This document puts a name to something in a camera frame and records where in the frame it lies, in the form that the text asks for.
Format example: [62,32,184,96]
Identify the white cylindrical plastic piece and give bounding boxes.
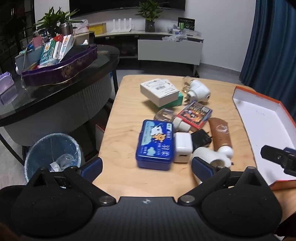
[191,147,223,168]

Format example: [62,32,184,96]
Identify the potted plant in dark pot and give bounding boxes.
[136,0,166,33]

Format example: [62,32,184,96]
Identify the round dark glass table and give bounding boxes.
[0,44,121,165]

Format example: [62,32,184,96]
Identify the light blue trash bin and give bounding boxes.
[24,133,84,183]

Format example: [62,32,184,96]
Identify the pile of medicine boxes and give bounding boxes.
[22,34,77,70]

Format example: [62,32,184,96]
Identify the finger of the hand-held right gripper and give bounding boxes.
[260,145,296,178]

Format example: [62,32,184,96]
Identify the white USB charger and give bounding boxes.
[173,132,193,163]

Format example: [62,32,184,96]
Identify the white router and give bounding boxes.
[109,18,136,33]

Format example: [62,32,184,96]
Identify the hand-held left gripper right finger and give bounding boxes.
[177,156,271,207]

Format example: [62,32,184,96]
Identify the dark shelf unit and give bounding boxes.
[0,0,35,67]

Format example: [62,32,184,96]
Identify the pile of clear plastic packets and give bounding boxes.
[162,29,204,42]

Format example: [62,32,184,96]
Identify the brown tube with white cap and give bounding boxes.
[209,117,234,163]

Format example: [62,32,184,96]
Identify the colourful card pack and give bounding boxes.
[176,101,213,130]

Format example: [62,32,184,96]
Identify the orange and white cardboard box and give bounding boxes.
[232,86,296,190]

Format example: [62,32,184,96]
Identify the yellow box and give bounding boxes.
[89,23,107,35]

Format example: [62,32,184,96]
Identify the white plastic bag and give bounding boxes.
[73,20,90,33]

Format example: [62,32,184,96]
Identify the black and green box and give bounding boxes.
[178,17,196,30]

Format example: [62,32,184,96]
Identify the black television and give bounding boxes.
[69,0,186,19]

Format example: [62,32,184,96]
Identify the blue tin box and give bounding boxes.
[135,119,174,171]

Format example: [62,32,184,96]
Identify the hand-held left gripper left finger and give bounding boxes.
[22,157,117,207]

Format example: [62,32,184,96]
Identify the purple patterned tray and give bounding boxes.
[21,44,98,87]

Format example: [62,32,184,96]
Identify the dark blue curtain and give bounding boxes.
[238,0,296,93]

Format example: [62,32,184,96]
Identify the leafy green plant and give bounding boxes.
[35,6,84,37]

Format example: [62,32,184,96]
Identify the purple tissue pack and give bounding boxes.
[0,72,15,94]

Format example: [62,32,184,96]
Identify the long TV console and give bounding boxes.
[94,30,204,58]

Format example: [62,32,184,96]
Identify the black power adapter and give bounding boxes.
[191,129,213,151]

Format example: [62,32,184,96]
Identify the green bandage box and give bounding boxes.
[148,91,184,110]

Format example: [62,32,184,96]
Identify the small white cardboard box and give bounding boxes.
[140,78,179,107]

